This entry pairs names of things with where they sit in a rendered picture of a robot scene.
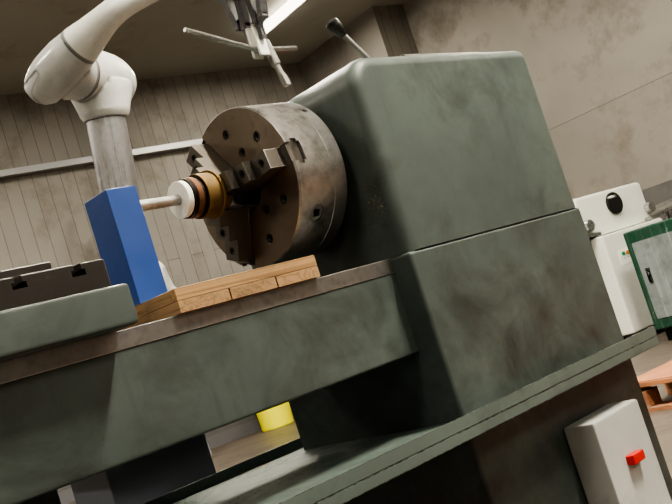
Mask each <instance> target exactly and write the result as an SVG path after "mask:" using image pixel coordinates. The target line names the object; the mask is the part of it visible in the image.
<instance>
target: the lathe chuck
mask: <svg viewBox="0 0 672 504"><path fill-rule="evenodd" d="M202 139H203V140H204V141H205V142H206V143H207V144H208V145H209V146H210V147H212V148H213V149H214V150H215V151H216V152H217V153H218V154H219V155H220V156H221V157H222V158H223V159H224V160H226V161H227V162H228V163H229V164H230V165H231V166H232V167H233V168H235V167H236V166H237V165H239V164H240V163H241V162H244V161H250V160H251V159H253V158H254V157H255V156H256V155H257V154H258V153H260V152H261V151H262V150H264V149H272V148H280V147H281V146H282V145H284V144H286V143H289V142H290V140H293V142H296V143H297V146H298V148H299V150H300V153H301V155H302V157H303V161H302V162H303V163H299V160H296V161H293V162H292V163H291V164H289V165H288V166H287V167H286V168H284V169H283V170H282V171H281V172H279V173H278V174H277V175H276V176H275V177H273V178H272V179H271V180H270V181H268V182H267V183H266V184H265V185H263V186H262V187H261V188H260V189H259V190H257V191H252V192H246V193H240V194H234V195H233V201H232V203H231V205H230V206H232V205H236V204H242V205H245V204H255V205H258V206H257V208H256V209H255V210H253V212H252V216H253V233H254V249H255V266H256V269H257V268H261V267H266V266H270V265H274V264H278V263H282V262H286V261H290V260H294V259H298V258H303V257H306V256H308V255H309V254H311V253H312V252H313V251H314V250H315V249H316V248H317V247H318V246H319V245H320V244H321V242H322V241H323V239H324V237H325V235H326V233H327V231H328V229H329V226H330V223H331V220H332V215H333V210H334V201H335V186H334V176H333V171H332V166H331V162H330V159H329V156H328V153H327V150H326V148H325V145H324V143H323V141H322V139H321V137H320V136H319V134H318V132H317V131H316V129H315V128H314V127H313V125H312V124H311V123H310V122H309V121H308V120H307V119H306V118H305V117H304V116H303V115H302V114H301V113H299V112H298V111H296V110H295V109H293V108H291V107H289V106H286V105H282V104H275V103H273V104H261V105H250V106H238V107H232V108H229V109H226V110H224V111H222V112H221V113H219V114H218V115H217V116H216V117H215V118H214V119H213V120H212V121H211V122H210V124H209V125H208V127H207V128H206V130H205V132H204V134H203V137H202ZM317 204H320V205H321V206H322V209H323V211H322V215H321V217H320V218H319V219H318V220H316V221H312V220H311V218H310V213H311V210H312V208H313V207H314V206H315V205H317ZM203 220H204V222H205V225H206V227H207V229H208V231H209V233H210V235H211V236H212V238H213V240H214V241H215V243H216V244H217V245H218V247H219V248H220V249H221V250H222V251H223V252H224V253H225V254H226V245H225V241H224V240H218V239H217V234H216V227H214V226H208V225H207V218H205V219H203Z"/></svg>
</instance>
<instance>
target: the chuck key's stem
mask: <svg viewBox="0 0 672 504"><path fill-rule="evenodd" d="M266 42H267V45H268V48H269V51H270V54H271V55H270V56H267V58H268V60H269V62H270V64H271V66H272V67H273V68H275V70H276V72H277V74H278V78H279V80H280V82H281V84H282V86H283V87H288V86H289V85H290V84H291V83H290V81H289V79H288V77H287V75H286V73H284V71H283V70H282V68H281V66H280V64H281V62H280V60H279V58H278V56H277V54H276V52H275V50H274V48H273V46H272V44H271V42H270V40H269V39H266Z"/></svg>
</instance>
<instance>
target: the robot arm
mask: <svg viewBox="0 0 672 504"><path fill-rule="evenodd" d="M157 1H159V0H105V1H104V2H102V3H101V4H100V5H98V6H97V7H96V8H94V9H93V10H92V11H91V12H89V13H88V14H86V15H85V16H84V17H82V18H81V19H80V20H78V21H77V22H75V23H74V24H72V25H71V26H69V27H68V28H66V29H65V30H64V31H63V32H62V33H60V34H59V35H58V36H57V37H55V38H54V39H53V40H52V41H50V42H49V43H48V45H47V46H46V47H45V48H44V49H43V50H42V51H41V52H40V53H39V54H38V56H37V57H36V58H35V59H34V61H33V62H32V64H31V66H30V67H29V69H28V72H27V74H26V77H25V80H24V83H25V85H24V89H25V91H26V93H27V94H28V95H29V97H30V98H31V99H32V100H34V101H35V102H36V103H39V104H43V105H49V104H54V103H57V102H58V101H59V100H60V99H62V100H71V102H72V104H73V105H74V107H75V109H76V111H77V113H78V115H79V117H80V119H81V120H82V121H83V122H84V124H86V125H87V131H88V136H89V141H90V146H91V151H92V157H93V162H94V167H95V172H96V177H97V183H98V188H99V193H101V192H103V191H104V190H106V189H112V188H118V187H125V186H132V185H135V187H136V190H137V193H138V196H139V200H141V195H140V190H139V184H138V179H137V174H136V169H135V164H134V159H133V153H132V148H131V143H130V138H129V133H128V128H127V123H126V118H127V117H128V116H129V113H130V106H131V100H132V98H133V96H134V94H135V91H136V87H137V81H136V77H135V74H134V72H133V71H132V69H131V68H130V66H129V65H128V64H127V63H126V62H124V61H123V60H122V59H120V58H119V57H117V56H115V55H113V54H110V53H107V52H104V51H103V49H104V47H105V46H106V44H107V43H108V41H109V40H110V39H111V37H112V36H113V34H114V33H115V31H116V30H117V29H118V28H119V27H120V26H121V25H122V24H123V23H124V22H125V21H126V20H127V19H128V18H130V17H131V16H132V15H134V14H135V13H137V12H139V11H140V10H142V9H144V8H146V7H147V6H149V5H151V4H153V3H155V2H157ZM219 1H220V2H221V3H222V4H223V6H224V8H225V10H226V13H227V15H228V17H229V19H230V21H231V23H232V25H233V27H234V29H235V31H238V32H243V33H244V36H245V39H246V42H247V44H248V45H251V46H255V47H257V48H258V51H259V52H252V51H251V52H252V55H253V59H259V60H262V59H264V56H270V55H271V54H270V51H269V48H268V45H267V42H266V38H267V34H266V31H265V28H264V25H263V24H264V21H265V20H266V19H268V18H269V14H268V7H267V0H219ZM233 2H234V3H235V5H234V3H233ZM247 8H248V9H247ZM248 11H249V13H248ZM249 14H250V17H251V19H252V22H251V21H250V17H249ZM251 24H253V25H251ZM159 265H160V268H161V271H162V274H163V278H164V281H165V284H166V287H167V291H170V290H172V289H175V288H176V287H175V286H174V285H173V283H172V281H171V279H170V277H169V275H168V273H167V270H166V268H165V266H164V265H163V264H162V263H161V262H160V261H159Z"/></svg>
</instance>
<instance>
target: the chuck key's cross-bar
mask: <svg viewBox="0 0 672 504"><path fill-rule="evenodd" d="M183 32H184V33H186V34H190V35H194V36H197V37H201V38H205V39H208V40H212V41H215V42H219V43H223V44H226V45H230V46H234V47H237V48H241V49H245V50H248V51H252V52H259V51H258V48H257V47H255V46H251V45H248V44H244V43H241V42H237V41H233V40H230V39H226V38H223V37H219V36H216V35H212V34H208V33H205V32H201V31H198V30H194V29H191V28H187V27H185V28H184V29H183ZM273 48H274V50H275V52H281V51H297V50H298V47H297V46H273Z"/></svg>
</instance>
